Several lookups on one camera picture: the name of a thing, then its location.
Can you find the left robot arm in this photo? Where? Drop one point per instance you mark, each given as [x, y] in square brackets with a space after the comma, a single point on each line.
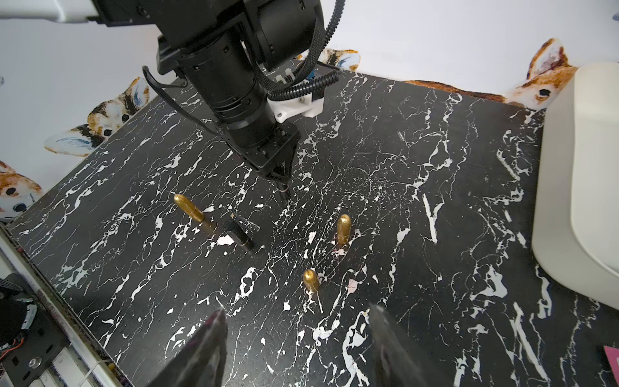
[252, 62]

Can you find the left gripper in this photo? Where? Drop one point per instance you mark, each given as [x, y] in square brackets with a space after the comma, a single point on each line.
[273, 160]

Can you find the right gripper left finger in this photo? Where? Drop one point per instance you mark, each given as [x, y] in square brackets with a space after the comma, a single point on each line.
[202, 361]

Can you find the pink label card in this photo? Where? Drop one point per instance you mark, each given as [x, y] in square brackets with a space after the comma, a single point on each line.
[612, 355]

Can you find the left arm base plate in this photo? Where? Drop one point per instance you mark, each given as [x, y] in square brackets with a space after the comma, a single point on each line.
[30, 337]

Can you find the cream rectangular tray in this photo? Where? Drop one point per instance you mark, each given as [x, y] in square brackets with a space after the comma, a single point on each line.
[575, 232]

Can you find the black lipstick cap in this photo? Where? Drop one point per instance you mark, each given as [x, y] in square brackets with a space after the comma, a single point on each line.
[241, 238]

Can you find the gold lipstick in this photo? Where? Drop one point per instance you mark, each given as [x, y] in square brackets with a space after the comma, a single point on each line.
[344, 225]
[192, 210]
[311, 280]

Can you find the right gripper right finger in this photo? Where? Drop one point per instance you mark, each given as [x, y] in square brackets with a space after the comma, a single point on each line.
[399, 361]

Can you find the aluminium front rail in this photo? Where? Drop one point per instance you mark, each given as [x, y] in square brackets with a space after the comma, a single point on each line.
[81, 362]

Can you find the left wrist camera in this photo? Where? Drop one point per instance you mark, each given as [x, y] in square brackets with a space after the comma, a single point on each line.
[309, 106]

